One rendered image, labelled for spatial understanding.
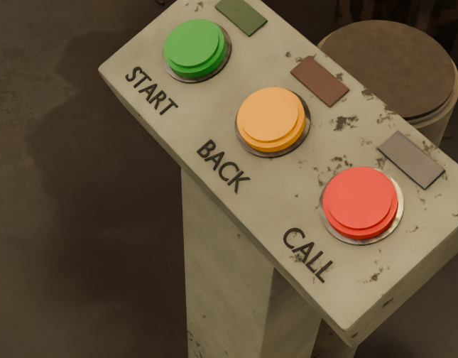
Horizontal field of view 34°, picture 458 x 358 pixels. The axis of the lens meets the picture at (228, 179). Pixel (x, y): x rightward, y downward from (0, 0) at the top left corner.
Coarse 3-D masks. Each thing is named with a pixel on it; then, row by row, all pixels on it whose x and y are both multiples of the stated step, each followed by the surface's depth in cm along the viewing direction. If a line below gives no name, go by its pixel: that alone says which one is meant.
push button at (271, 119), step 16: (256, 96) 44; (272, 96) 44; (288, 96) 43; (240, 112) 44; (256, 112) 44; (272, 112) 43; (288, 112) 43; (304, 112) 43; (240, 128) 44; (256, 128) 43; (272, 128) 43; (288, 128) 43; (256, 144) 43; (272, 144) 43; (288, 144) 43
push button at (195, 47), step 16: (176, 32) 47; (192, 32) 47; (208, 32) 47; (176, 48) 47; (192, 48) 46; (208, 48) 46; (224, 48) 47; (176, 64) 46; (192, 64) 46; (208, 64) 46
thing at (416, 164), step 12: (396, 132) 42; (384, 144) 42; (396, 144) 42; (408, 144) 41; (396, 156) 41; (408, 156) 41; (420, 156) 41; (408, 168) 41; (420, 168) 41; (432, 168) 40; (420, 180) 40; (432, 180) 40
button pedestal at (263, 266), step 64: (192, 0) 49; (256, 0) 48; (128, 64) 49; (256, 64) 46; (320, 64) 45; (192, 128) 45; (320, 128) 43; (384, 128) 42; (192, 192) 51; (256, 192) 43; (320, 192) 42; (448, 192) 40; (192, 256) 58; (256, 256) 47; (320, 256) 40; (384, 256) 39; (448, 256) 42; (192, 320) 67; (256, 320) 53; (320, 320) 61; (384, 320) 43
